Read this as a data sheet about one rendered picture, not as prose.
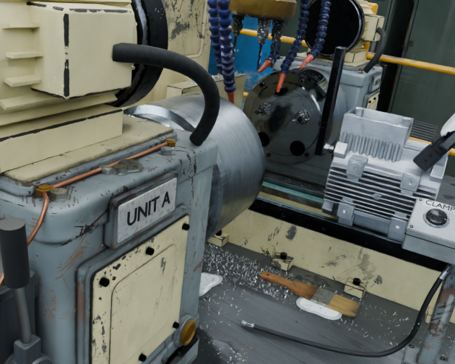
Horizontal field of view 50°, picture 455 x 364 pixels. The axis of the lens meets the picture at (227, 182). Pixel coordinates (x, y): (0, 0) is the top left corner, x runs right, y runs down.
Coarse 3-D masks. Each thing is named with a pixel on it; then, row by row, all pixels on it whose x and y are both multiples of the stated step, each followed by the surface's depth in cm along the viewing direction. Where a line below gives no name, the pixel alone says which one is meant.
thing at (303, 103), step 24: (288, 72) 124; (312, 72) 128; (264, 96) 128; (288, 96) 125; (312, 96) 123; (264, 120) 130; (288, 120) 127; (312, 120) 124; (336, 120) 126; (264, 144) 132; (288, 144) 129; (312, 144) 126
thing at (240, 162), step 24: (192, 96) 83; (168, 120) 73; (192, 120) 73; (240, 120) 83; (240, 144) 79; (216, 168) 72; (240, 168) 78; (264, 168) 86; (216, 192) 73; (240, 192) 79; (216, 216) 74
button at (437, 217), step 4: (428, 212) 72; (432, 212) 72; (436, 212) 72; (440, 212) 72; (444, 212) 72; (428, 216) 72; (432, 216) 72; (436, 216) 72; (440, 216) 71; (444, 216) 71; (428, 220) 72; (432, 220) 71; (436, 220) 71; (440, 220) 71; (444, 220) 71; (436, 224) 71; (440, 224) 71
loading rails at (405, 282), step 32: (288, 192) 114; (320, 192) 113; (256, 224) 108; (288, 224) 104; (320, 224) 101; (288, 256) 106; (320, 256) 103; (352, 256) 99; (384, 256) 96; (416, 256) 93; (352, 288) 98; (384, 288) 98; (416, 288) 95
